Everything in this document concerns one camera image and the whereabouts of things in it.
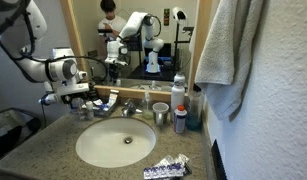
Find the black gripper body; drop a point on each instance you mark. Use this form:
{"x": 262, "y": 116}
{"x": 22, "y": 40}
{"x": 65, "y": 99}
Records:
{"x": 74, "y": 97}

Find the clear plastic tube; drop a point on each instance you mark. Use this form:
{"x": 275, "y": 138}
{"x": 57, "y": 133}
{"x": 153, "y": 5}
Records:
{"x": 90, "y": 111}

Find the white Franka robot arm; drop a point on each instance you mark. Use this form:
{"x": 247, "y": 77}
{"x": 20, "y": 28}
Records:
{"x": 29, "y": 63}

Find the white oval sink basin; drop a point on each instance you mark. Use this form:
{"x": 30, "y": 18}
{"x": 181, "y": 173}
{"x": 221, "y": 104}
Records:
{"x": 113, "y": 143}

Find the chrome sink drain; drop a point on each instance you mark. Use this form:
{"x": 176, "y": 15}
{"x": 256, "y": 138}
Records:
{"x": 128, "y": 140}

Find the clear soap pump bottle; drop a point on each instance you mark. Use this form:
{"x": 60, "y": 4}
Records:
{"x": 147, "y": 108}

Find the tall white bottle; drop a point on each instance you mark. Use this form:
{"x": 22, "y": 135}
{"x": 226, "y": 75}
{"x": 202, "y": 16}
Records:
{"x": 177, "y": 100}

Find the blue mouthwash bottle, black cap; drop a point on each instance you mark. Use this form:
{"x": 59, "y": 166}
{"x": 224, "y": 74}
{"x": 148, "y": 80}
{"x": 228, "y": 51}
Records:
{"x": 194, "y": 113}

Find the toiletry tray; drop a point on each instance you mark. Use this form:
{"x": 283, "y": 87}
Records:
{"x": 104, "y": 109}

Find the white toothpaste tube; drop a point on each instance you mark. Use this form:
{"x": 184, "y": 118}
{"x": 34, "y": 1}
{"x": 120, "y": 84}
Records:
{"x": 112, "y": 98}

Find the chrome faucet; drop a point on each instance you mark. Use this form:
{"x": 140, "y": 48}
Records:
{"x": 129, "y": 108}

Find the black bin with white liner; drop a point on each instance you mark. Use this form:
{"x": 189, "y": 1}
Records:
{"x": 13, "y": 133}

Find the clear plastic cup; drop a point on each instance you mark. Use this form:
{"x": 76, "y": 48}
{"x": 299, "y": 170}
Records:
{"x": 160, "y": 113}

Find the white can with orange cap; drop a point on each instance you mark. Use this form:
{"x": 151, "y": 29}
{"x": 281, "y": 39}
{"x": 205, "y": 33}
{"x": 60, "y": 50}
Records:
{"x": 180, "y": 120}

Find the purple-printed blister pack strip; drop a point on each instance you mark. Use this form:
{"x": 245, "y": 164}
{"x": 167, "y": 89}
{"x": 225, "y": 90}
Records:
{"x": 163, "y": 171}

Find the clear blister pack strip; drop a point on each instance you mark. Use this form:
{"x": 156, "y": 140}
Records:
{"x": 176, "y": 159}

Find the grey hanging towel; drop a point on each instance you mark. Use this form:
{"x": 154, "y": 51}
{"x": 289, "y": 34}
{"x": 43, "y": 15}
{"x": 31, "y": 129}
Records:
{"x": 226, "y": 56}

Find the wood-framed wall mirror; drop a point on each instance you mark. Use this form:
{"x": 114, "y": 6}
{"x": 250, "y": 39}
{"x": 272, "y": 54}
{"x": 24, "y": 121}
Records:
{"x": 139, "y": 43}

